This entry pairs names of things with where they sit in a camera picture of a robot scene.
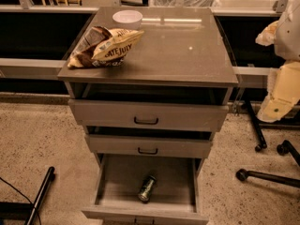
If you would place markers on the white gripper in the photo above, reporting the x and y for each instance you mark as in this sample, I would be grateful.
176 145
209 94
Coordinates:
290 37

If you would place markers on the green soda can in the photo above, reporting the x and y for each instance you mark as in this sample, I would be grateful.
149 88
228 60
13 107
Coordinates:
146 188

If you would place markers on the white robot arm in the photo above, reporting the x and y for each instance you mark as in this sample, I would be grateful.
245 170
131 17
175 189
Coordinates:
287 40

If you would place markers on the grey drawer cabinet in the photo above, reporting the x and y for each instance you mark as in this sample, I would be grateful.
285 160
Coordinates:
181 59

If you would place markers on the grey bottom drawer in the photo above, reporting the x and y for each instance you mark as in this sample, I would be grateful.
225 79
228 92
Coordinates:
174 199

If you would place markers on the grey drawer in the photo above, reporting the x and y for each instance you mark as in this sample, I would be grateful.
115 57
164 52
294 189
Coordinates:
161 147
124 114
174 199

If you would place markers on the grey middle drawer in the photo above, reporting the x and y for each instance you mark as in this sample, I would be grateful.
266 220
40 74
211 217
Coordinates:
161 147

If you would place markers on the grey top drawer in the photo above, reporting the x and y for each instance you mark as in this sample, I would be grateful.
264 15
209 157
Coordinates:
124 114

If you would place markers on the black chair base legs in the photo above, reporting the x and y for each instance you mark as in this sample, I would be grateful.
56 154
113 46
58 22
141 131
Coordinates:
276 163

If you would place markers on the white bowl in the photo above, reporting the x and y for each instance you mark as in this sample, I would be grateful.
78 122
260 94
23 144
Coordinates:
129 19

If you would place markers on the yellow brown chip bag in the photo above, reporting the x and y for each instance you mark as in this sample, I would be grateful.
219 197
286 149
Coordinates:
101 47

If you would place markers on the black stand leg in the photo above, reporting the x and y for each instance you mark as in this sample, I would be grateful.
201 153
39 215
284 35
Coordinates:
27 212

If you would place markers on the grey metal rail frame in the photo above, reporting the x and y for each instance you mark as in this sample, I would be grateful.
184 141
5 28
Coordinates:
32 31

